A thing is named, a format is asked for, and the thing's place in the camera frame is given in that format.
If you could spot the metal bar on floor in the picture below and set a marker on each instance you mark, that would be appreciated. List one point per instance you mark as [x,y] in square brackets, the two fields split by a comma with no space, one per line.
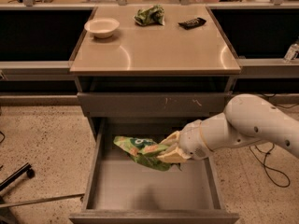
[44,200]

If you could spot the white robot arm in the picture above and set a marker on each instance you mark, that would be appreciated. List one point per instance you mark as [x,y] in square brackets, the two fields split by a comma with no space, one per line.
[246,120]

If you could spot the black snack bar wrapper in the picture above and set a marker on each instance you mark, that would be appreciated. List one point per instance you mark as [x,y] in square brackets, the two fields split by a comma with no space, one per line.
[194,23]

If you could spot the green rice chip bag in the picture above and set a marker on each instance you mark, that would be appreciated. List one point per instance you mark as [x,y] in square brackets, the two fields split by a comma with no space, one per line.
[143,151]

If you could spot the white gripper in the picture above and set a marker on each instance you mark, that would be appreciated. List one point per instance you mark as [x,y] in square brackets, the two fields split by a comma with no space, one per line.
[191,140]

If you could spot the crumpled green snack bag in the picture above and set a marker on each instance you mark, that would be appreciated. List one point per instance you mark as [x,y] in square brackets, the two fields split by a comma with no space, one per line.
[152,15]

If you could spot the open middle drawer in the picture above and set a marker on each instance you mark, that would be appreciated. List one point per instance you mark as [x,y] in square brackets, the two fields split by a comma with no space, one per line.
[120,191]

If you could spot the white bowl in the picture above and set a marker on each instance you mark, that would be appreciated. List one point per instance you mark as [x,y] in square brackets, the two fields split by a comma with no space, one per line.
[102,27]

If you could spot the black chair leg with caster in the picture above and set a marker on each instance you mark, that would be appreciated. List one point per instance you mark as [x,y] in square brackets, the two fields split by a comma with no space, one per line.
[25,169]

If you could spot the clear plastic bottle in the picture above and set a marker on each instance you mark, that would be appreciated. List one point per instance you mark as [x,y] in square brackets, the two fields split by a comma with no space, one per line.
[292,52]

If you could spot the grey drawer cabinet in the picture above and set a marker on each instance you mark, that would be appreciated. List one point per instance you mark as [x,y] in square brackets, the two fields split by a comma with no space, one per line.
[155,58]

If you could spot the closed top drawer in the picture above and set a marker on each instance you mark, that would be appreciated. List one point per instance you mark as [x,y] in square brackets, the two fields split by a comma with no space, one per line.
[151,104]

